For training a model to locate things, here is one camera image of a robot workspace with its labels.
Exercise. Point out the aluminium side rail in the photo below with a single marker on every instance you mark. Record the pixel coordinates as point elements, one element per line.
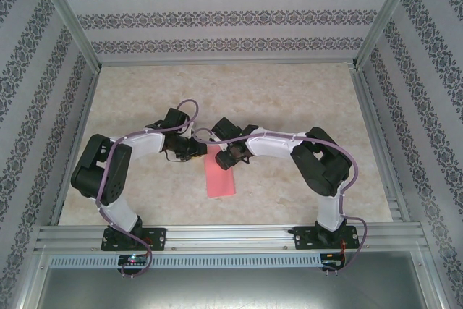
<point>377,142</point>
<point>86,106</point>

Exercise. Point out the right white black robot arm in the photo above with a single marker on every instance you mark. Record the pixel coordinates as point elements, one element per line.
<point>275,140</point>

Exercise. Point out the long aluminium mounting rail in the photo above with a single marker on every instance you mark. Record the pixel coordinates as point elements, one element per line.
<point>231,234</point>

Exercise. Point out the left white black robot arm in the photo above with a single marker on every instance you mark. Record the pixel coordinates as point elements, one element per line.
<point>144,142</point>

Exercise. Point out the grey sheet metal panel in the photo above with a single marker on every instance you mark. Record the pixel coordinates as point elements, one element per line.
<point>231,291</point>

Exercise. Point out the aluminium frame post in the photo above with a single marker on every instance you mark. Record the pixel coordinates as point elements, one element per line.
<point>30,280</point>
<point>388,16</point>
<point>69,16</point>
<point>437,280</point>

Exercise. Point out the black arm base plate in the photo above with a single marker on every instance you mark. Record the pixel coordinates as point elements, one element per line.
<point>304,238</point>
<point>157,238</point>

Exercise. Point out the small circuit board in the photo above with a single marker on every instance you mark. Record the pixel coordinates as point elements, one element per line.
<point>332,262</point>
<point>133,260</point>

